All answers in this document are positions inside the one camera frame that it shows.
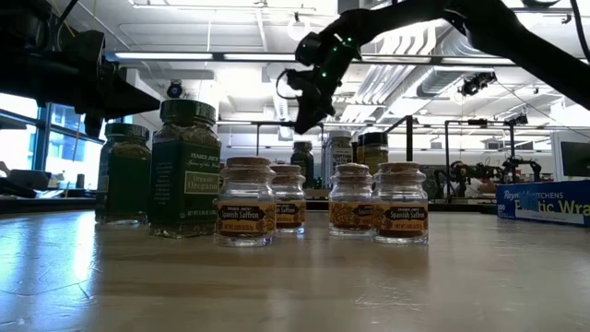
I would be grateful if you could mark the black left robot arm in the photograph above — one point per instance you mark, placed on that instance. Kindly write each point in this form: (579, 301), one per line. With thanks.
(27, 69)

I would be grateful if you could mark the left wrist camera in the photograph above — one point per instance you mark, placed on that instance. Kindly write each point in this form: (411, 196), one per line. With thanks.
(87, 46)

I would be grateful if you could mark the long ceiling light bar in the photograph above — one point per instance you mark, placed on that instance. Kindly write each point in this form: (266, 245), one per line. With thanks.
(161, 55)

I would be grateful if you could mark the black background rig frame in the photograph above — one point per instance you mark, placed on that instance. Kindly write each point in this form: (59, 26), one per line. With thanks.
(447, 157)

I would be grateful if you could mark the white lid bagel seasoning jar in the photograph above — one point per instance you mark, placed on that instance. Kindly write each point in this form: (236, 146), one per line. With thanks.
(338, 157)

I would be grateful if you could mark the blue plastic wrap box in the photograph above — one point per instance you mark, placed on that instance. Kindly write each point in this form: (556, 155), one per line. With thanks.
(544, 203)

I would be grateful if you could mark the green lid spice jar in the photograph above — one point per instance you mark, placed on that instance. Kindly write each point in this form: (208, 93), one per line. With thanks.
(184, 184)
(122, 184)

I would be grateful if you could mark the dark computer monitor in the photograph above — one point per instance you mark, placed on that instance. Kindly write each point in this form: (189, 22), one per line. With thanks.
(576, 159)

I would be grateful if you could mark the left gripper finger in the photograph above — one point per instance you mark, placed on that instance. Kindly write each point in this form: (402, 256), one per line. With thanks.
(133, 99)

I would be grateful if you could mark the black ceiling projector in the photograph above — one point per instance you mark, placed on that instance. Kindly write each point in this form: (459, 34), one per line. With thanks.
(477, 83)

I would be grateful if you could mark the black-lid herb jar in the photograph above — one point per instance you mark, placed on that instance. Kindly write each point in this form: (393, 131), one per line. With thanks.
(303, 166)

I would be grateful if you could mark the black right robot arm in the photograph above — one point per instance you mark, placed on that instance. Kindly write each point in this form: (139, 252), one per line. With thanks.
(530, 50)

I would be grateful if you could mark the round ceiling camera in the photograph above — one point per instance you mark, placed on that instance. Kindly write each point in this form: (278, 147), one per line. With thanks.
(174, 90)

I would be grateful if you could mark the cork lid saffron jar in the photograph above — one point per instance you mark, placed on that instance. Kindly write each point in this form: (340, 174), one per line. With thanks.
(400, 216)
(289, 207)
(348, 212)
(245, 216)

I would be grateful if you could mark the background robot arms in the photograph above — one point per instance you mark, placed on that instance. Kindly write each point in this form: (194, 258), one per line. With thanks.
(475, 173)

